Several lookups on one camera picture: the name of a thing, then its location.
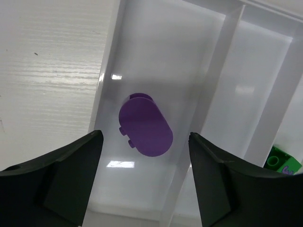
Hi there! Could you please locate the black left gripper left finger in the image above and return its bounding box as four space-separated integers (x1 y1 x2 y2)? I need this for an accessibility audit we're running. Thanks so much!
0 130 104 227

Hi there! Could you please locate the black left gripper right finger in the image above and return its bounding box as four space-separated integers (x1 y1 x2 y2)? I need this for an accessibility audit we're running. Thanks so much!
188 132 303 227

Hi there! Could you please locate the green square lego brick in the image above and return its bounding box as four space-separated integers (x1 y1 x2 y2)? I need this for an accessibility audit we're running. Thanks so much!
263 146 302 175

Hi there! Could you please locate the purple rounded lego piece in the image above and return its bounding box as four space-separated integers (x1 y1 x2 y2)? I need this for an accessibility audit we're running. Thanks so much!
118 93 173 157

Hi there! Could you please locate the white three-compartment tray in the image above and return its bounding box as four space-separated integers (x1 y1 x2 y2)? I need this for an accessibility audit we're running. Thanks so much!
83 0 303 227

